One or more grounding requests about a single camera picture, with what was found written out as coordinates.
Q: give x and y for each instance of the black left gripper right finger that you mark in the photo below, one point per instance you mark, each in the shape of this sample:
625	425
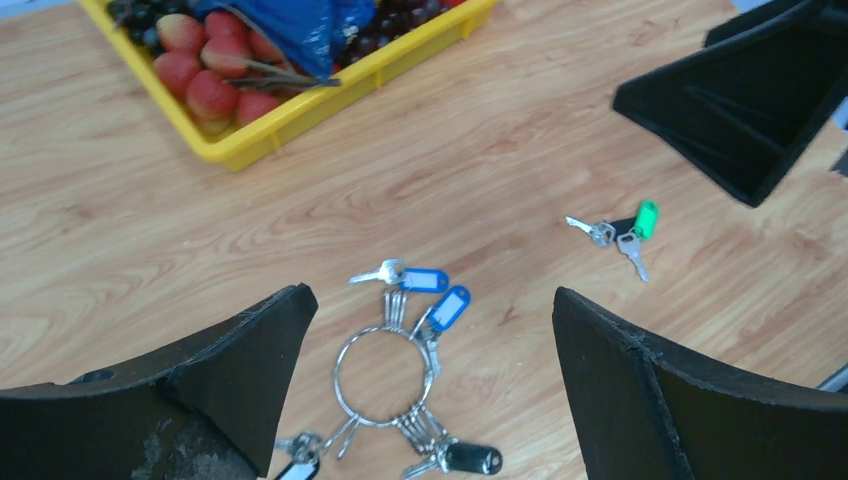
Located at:
645	407

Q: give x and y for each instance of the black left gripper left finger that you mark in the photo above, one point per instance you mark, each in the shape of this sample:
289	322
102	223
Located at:
203	407

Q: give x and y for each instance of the red strawberries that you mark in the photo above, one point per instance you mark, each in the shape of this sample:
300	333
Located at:
212	67

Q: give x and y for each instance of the dark grape bunch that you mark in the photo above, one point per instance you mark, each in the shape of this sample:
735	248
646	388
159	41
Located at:
392	20

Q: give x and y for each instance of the yellow plastic bin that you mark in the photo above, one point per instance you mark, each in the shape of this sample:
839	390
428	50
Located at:
236	149

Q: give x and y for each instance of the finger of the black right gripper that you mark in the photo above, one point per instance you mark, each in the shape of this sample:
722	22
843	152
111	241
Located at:
745	107

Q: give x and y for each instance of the green tagged key bunch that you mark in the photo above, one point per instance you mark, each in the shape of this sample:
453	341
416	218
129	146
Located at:
628	234

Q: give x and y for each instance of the blue snack bag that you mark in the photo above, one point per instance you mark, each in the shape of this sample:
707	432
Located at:
310	32

